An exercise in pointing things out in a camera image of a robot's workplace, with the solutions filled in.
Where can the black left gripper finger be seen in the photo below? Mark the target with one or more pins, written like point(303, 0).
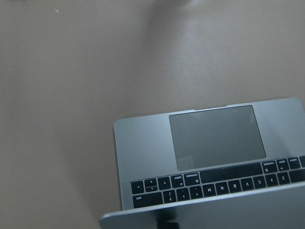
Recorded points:
point(166, 220)

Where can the grey laptop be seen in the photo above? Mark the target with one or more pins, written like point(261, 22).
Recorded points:
point(240, 166)

